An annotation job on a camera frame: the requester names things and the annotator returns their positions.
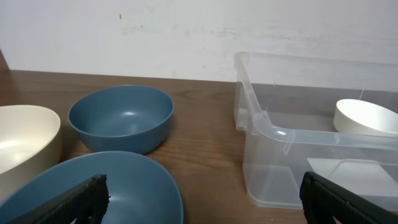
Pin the clear plastic storage container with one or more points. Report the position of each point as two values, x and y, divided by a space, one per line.
286 105

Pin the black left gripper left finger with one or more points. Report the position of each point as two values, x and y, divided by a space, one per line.
85 203

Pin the large cream bowl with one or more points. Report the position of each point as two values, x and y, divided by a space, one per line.
30 144

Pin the small cream bowl in container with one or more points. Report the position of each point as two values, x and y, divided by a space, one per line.
362 117

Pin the white label in container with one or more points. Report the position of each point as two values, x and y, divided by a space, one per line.
362 177

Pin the near dark blue bowl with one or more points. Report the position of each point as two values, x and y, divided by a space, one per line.
140 189

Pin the far dark blue bowl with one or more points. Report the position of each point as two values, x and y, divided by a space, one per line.
132 118

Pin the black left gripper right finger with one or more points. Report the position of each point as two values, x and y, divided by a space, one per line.
325 202

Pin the dark blue bowl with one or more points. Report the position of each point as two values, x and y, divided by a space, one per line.
140 189
132 118

